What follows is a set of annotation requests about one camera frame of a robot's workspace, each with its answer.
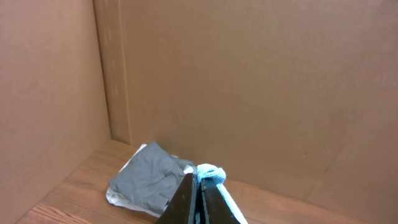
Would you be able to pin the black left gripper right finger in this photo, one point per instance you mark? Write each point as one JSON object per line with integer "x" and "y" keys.
{"x": 213, "y": 207}

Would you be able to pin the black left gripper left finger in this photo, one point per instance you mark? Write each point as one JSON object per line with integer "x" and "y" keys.
{"x": 181, "y": 209}

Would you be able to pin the light blue t-shirt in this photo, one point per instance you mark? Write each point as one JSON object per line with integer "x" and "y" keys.
{"x": 218, "y": 175}

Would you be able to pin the beige folded garment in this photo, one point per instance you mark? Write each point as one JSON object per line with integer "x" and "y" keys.
{"x": 124, "y": 202}

